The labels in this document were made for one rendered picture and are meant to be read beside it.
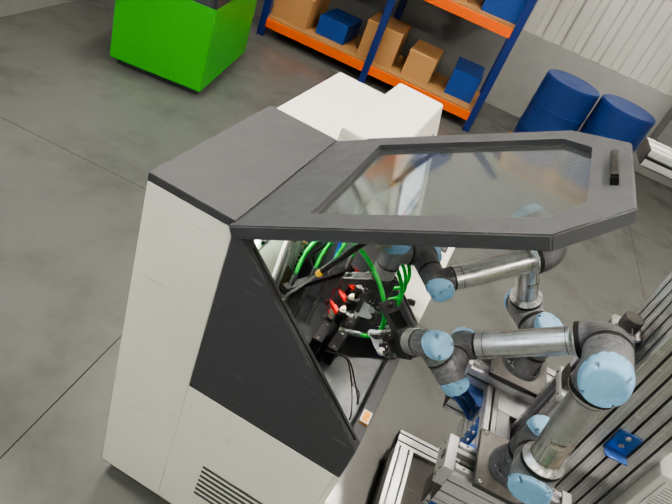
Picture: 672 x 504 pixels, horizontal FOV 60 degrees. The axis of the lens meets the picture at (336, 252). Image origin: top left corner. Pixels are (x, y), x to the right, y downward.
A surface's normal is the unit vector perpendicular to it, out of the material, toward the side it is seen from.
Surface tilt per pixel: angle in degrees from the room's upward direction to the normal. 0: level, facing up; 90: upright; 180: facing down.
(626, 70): 90
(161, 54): 90
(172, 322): 90
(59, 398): 0
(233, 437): 90
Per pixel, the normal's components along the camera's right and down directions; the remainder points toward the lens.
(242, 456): -0.38, 0.46
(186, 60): -0.18, 0.55
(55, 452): 0.32, -0.75
